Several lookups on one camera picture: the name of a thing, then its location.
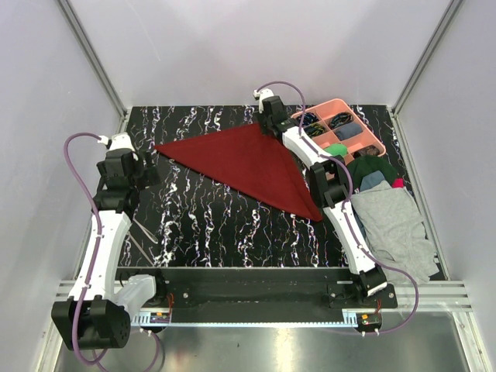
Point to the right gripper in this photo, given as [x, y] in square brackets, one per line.
[260, 111]

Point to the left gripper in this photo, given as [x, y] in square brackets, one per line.
[151, 177]

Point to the red cloth napkin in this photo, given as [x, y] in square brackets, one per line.
[248, 161]

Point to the silver fork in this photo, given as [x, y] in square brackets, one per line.
[136, 251]
[150, 236]

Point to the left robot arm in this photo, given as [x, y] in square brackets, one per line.
[95, 315]

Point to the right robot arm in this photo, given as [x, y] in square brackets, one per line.
[330, 186]

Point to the pink compartment tray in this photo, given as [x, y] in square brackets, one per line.
[333, 129]

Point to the green rolled cloth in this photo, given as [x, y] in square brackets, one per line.
[335, 150]

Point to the blue rolled cloth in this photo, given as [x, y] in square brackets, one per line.
[348, 131]

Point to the dark green cloth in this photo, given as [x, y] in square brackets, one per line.
[365, 165]

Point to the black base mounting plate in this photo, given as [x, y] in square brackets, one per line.
[264, 297]

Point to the magenta cloth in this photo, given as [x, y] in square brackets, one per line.
[398, 183]

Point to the grey cloth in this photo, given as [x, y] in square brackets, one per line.
[395, 233]

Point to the left aluminium frame post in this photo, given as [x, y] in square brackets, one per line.
[89, 51]

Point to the aluminium frame post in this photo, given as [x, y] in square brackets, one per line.
[89, 51]
[441, 29]

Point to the right aluminium frame post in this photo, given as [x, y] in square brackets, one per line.
[441, 29]

